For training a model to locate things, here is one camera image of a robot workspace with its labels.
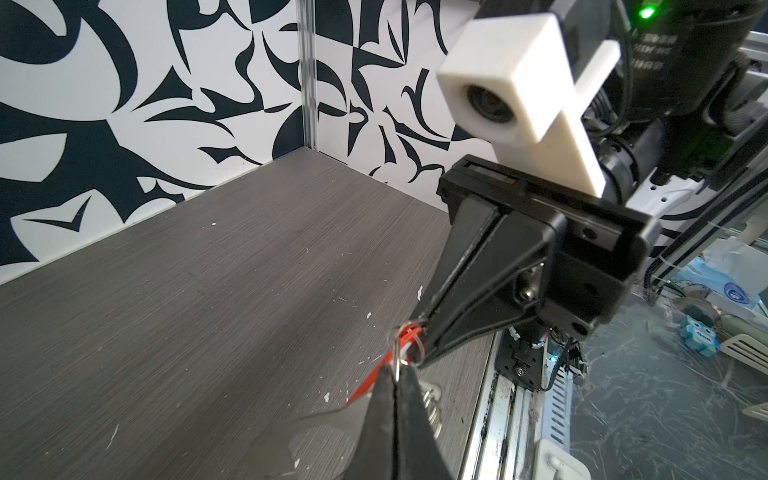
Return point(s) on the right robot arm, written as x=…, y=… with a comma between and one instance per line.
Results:
x=591, y=107

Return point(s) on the silver metal latch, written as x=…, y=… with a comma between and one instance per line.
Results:
x=554, y=463

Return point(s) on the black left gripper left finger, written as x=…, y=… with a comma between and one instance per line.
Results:
x=375, y=451

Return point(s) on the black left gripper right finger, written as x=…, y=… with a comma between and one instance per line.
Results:
x=417, y=455

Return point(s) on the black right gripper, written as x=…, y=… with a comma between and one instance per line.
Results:
x=522, y=249

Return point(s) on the red key tag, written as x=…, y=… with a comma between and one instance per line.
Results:
x=407, y=349

